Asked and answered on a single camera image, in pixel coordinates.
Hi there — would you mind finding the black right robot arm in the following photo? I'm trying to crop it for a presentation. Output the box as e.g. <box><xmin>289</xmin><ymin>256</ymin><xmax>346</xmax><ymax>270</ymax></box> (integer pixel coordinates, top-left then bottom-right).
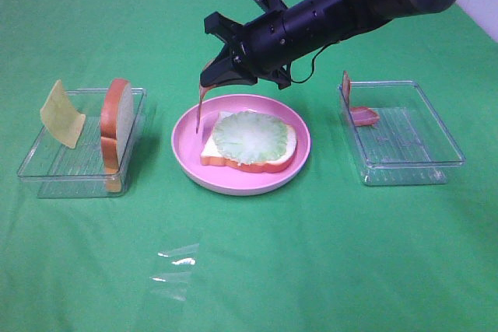
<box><xmin>200</xmin><ymin>0</ymin><xmax>456</xmax><ymax>89</ymax></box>

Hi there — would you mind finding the clear tape patch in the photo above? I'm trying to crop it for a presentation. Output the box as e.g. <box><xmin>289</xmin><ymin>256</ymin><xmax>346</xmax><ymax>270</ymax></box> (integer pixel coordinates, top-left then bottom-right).
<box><xmin>148</xmin><ymin>229</ymin><xmax>202</xmax><ymax>302</ymax></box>

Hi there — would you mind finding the green tablecloth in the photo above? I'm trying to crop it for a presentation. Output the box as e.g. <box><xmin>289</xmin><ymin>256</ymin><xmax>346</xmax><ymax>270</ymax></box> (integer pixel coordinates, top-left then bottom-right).
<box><xmin>1</xmin><ymin>0</ymin><xmax>497</xmax><ymax>331</ymax></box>

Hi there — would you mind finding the long bacon strip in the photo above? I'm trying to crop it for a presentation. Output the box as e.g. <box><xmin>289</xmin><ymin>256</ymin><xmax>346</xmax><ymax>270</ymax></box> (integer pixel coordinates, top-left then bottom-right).
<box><xmin>195</xmin><ymin>58</ymin><xmax>216</xmax><ymax>133</ymax></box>

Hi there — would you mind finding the left clear plastic tray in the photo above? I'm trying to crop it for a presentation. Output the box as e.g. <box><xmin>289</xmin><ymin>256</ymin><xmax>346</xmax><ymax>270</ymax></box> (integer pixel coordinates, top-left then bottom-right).
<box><xmin>17</xmin><ymin>88</ymin><xmax>147</xmax><ymax>198</ymax></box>

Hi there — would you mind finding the pink round plate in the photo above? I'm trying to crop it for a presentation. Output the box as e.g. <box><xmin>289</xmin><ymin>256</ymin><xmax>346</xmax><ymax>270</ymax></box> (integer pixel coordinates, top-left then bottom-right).
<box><xmin>171</xmin><ymin>94</ymin><xmax>311</xmax><ymax>196</ymax></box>

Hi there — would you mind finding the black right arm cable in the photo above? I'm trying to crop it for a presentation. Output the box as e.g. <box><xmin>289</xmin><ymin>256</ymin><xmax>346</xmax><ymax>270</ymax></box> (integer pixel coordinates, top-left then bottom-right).
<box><xmin>289</xmin><ymin>42</ymin><xmax>331</xmax><ymax>85</ymax></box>

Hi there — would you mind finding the bread slice from tray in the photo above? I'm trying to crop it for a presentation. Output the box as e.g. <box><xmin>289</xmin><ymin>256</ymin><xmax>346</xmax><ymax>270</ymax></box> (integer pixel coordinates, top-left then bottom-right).
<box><xmin>200</xmin><ymin>111</ymin><xmax>298</xmax><ymax>173</ymax></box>

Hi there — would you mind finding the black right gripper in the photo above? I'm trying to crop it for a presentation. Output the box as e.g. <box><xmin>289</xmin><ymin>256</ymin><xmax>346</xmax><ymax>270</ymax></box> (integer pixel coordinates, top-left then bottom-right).
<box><xmin>200</xmin><ymin>9</ymin><xmax>339</xmax><ymax>89</ymax></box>

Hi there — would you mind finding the clear plastic tray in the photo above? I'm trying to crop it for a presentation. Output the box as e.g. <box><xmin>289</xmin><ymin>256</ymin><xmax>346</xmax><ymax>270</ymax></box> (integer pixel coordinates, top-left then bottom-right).
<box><xmin>338</xmin><ymin>80</ymin><xmax>465</xmax><ymax>186</ymax></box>
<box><xmin>17</xmin><ymin>88</ymin><xmax>147</xmax><ymax>198</ymax></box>

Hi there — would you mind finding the yellow cheese slice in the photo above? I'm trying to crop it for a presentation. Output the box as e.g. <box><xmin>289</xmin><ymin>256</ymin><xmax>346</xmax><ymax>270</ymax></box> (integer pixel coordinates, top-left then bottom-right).
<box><xmin>40</xmin><ymin>79</ymin><xmax>86</xmax><ymax>149</ymax></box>

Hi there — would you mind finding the green lettuce leaf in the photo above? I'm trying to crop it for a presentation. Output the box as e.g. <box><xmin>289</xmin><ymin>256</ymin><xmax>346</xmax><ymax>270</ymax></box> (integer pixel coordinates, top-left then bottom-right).
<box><xmin>212</xmin><ymin>111</ymin><xmax>288</xmax><ymax>164</ymax></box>

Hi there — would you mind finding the right clear plastic tray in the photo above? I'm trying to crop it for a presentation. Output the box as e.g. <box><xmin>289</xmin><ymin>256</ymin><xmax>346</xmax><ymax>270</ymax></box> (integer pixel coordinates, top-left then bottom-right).
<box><xmin>338</xmin><ymin>80</ymin><xmax>465</xmax><ymax>186</ymax></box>

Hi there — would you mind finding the bread slice in left tray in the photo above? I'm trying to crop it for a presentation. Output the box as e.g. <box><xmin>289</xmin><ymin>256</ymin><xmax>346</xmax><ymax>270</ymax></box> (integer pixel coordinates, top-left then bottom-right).
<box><xmin>100</xmin><ymin>79</ymin><xmax>134</xmax><ymax>176</ymax></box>

